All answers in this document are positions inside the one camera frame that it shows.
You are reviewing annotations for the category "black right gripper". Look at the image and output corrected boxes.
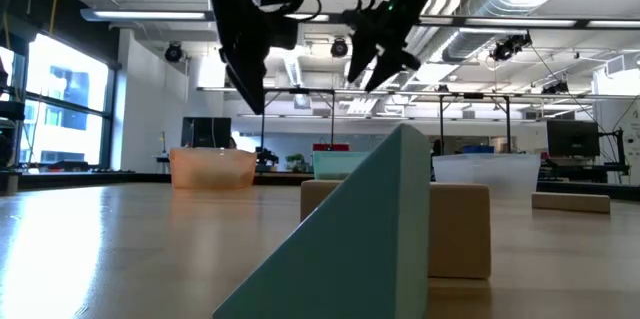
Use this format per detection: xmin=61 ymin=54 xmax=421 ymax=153
xmin=344 ymin=6 xmax=421 ymax=93

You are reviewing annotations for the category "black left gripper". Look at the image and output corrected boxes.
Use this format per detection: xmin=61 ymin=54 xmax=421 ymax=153
xmin=192 ymin=0 xmax=299 ymax=115

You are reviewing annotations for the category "natural wood cube block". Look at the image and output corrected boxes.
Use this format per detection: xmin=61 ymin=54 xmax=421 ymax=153
xmin=299 ymin=180 xmax=492 ymax=280

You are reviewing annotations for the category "large teal wedge block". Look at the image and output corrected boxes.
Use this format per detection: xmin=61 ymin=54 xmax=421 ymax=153
xmin=212 ymin=123 xmax=432 ymax=319

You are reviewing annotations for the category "black desk equipment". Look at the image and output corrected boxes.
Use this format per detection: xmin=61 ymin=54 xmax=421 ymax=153
xmin=254 ymin=147 xmax=280 ymax=168

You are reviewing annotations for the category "green potted plant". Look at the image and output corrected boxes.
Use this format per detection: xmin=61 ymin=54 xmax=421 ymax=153
xmin=284 ymin=152 xmax=311 ymax=173

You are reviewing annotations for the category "red box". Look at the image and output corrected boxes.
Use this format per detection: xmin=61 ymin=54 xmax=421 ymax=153
xmin=312 ymin=142 xmax=351 ymax=153

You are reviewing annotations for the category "orange translucent bin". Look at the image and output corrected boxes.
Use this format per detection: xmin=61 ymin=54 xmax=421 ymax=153
xmin=169 ymin=147 xmax=258 ymax=190

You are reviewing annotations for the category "teal translucent bin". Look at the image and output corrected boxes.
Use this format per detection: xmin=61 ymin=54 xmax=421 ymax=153
xmin=312 ymin=151 xmax=372 ymax=182

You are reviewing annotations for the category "long ceiling light bar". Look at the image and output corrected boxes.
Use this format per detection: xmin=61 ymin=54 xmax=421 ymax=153
xmin=79 ymin=7 xmax=640 ymax=29

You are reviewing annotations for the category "clear translucent bin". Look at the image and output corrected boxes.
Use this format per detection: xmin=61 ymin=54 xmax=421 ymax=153
xmin=432 ymin=152 xmax=542 ymax=199

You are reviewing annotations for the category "black track spotlight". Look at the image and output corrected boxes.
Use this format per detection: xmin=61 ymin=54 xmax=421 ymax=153
xmin=542 ymin=80 xmax=570 ymax=95

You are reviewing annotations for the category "large window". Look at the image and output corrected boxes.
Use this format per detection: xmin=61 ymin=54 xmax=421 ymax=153
xmin=0 ymin=33 xmax=120 ymax=170

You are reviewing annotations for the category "dark background desk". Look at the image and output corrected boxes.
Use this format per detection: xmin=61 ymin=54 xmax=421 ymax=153
xmin=537 ymin=156 xmax=632 ymax=184

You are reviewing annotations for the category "flat natural wood block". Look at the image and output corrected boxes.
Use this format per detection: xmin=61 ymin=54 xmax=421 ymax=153
xmin=531 ymin=191 xmax=612 ymax=215

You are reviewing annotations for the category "black metal frame stand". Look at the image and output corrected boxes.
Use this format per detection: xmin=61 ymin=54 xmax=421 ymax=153
xmin=437 ymin=91 xmax=512 ymax=155
xmin=259 ymin=87 xmax=337 ymax=151

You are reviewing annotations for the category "silver ventilation duct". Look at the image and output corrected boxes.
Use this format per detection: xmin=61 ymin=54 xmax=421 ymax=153
xmin=442 ymin=0 xmax=594 ymax=64

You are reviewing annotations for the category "black ceiling mounted camera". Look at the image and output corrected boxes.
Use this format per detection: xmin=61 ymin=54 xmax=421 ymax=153
xmin=489 ymin=32 xmax=533 ymax=63

